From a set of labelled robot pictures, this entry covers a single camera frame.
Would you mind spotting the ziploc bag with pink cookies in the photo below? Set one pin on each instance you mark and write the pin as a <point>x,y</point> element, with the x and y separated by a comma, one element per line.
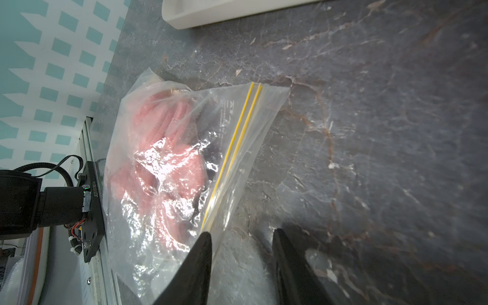
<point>177,166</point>

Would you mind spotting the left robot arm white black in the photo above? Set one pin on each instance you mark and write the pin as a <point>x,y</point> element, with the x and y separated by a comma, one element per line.
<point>27,206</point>

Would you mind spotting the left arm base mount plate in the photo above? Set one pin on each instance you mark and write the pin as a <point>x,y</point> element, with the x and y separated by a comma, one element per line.
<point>93,229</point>

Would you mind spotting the white plastic tray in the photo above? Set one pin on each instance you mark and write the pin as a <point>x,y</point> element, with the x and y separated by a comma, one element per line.
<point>188,14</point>

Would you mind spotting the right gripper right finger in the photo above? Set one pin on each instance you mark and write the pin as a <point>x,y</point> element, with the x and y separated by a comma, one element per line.
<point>296,283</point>

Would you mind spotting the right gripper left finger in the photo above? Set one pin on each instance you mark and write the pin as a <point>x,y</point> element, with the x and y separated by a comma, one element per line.
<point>190,285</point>

